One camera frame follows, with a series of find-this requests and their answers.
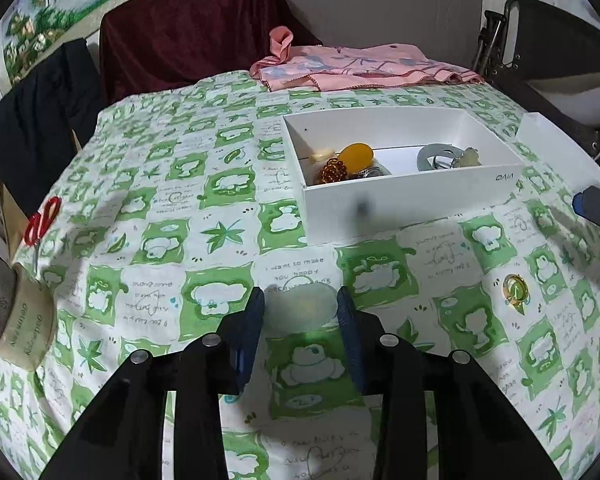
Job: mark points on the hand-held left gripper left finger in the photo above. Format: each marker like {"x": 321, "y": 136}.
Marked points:
{"x": 247, "y": 340}

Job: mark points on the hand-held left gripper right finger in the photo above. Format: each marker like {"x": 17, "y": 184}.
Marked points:
{"x": 352, "y": 345}

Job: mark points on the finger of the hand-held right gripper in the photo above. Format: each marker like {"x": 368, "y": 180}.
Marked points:
{"x": 595, "y": 205}

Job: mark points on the white cardboard box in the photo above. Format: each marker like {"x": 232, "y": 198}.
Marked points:
{"x": 405, "y": 195}

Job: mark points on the amber bead cluster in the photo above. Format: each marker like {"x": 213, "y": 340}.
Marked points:
{"x": 332, "y": 171}

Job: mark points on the amber oval pendant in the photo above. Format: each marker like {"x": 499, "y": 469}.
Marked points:
{"x": 357, "y": 155}

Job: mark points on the white cardboard box lid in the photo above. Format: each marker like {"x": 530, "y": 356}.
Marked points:
{"x": 560, "y": 152}

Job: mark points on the green patterned tablecloth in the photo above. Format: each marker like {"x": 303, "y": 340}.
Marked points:
{"x": 180, "y": 240}

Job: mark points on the black folding chair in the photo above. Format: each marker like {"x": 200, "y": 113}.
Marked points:
{"x": 555, "y": 55}

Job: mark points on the pink floral cloth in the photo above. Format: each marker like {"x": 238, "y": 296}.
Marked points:
{"x": 360, "y": 67}

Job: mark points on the black garment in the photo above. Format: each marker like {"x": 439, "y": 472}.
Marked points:
{"x": 40, "y": 115}

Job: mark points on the dark red velvet chair cover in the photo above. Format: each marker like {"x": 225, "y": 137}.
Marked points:
{"x": 190, "y": 30}

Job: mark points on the landscape wall poster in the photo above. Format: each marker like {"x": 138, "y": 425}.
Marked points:
{"x": 55, "y": 10}

